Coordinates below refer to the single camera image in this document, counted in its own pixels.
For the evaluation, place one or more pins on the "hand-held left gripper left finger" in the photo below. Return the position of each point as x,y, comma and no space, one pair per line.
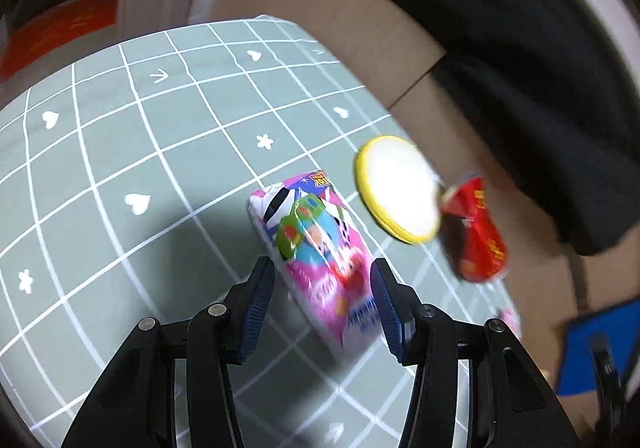
255,305

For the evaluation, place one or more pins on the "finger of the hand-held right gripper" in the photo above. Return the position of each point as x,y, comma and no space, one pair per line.
607,373

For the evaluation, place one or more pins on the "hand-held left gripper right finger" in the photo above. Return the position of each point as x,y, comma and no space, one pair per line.
386,310

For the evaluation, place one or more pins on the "pink cartoon snack packet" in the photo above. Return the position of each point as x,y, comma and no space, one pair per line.
320,248

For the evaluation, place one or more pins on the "blue cloth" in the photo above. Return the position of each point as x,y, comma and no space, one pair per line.
590,323

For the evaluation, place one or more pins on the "small pink wrapper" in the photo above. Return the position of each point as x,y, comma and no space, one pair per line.
510,320

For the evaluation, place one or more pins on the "red snack wrapper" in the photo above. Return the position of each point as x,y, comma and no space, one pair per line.
480,233

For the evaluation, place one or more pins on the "yellow round lid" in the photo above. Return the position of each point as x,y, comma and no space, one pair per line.
400,188

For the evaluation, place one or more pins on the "grey checked tablecloth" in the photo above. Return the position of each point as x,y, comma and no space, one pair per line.
125,153

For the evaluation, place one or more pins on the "black cloth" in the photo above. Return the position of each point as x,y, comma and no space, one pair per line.
525,78

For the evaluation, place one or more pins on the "large cardboard box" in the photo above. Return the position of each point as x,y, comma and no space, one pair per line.
350,18

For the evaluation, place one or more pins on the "red floor mat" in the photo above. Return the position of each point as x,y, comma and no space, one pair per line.
55,33

